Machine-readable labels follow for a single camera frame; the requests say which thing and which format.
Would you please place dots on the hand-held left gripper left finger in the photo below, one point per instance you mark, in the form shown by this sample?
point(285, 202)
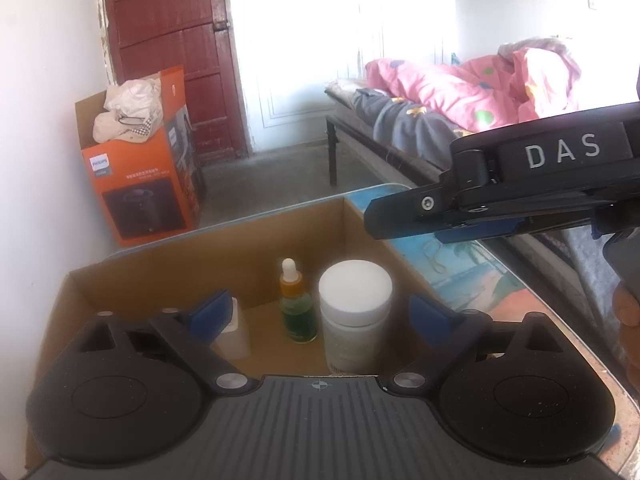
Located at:
point(210, 312)

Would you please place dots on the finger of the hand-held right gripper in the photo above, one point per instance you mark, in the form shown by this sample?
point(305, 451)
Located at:
point(400, 217)
point(480, 230)

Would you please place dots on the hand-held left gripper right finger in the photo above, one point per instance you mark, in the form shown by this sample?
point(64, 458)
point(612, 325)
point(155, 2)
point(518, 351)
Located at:
point(427, 316)

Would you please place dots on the brown cardboard box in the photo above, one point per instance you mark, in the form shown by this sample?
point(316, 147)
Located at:
point(225, 255)

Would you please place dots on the white lidded jar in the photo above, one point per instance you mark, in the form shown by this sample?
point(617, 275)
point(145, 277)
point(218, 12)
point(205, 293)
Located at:
point(355, 305)

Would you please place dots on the green dropper bottle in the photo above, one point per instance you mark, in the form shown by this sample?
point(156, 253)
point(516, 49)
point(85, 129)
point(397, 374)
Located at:
point(297, 310)

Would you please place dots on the person's right hand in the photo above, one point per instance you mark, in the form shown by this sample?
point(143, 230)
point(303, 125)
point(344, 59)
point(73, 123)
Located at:
point(627, 310)

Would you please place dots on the pink patterned quilt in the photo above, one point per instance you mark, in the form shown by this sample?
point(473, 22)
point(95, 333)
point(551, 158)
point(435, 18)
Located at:
point(450, 85)

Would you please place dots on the orange appliance box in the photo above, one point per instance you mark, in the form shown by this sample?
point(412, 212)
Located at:
point(145, 195)

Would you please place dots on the white double door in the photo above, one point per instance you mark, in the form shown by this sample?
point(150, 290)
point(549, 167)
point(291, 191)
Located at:
point(300, 110)

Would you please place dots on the beige cloth hat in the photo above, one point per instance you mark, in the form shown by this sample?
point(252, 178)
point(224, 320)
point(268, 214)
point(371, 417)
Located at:
point(127, 110)

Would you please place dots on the metal door latch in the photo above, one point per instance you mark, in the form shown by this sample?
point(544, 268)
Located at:
point(221, 26)

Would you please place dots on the red wooden door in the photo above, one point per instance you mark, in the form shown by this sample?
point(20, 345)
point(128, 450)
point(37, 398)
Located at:
point(170, 50)

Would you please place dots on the white wall switch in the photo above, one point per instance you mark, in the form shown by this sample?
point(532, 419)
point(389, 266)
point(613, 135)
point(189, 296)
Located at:
point(592, 4)

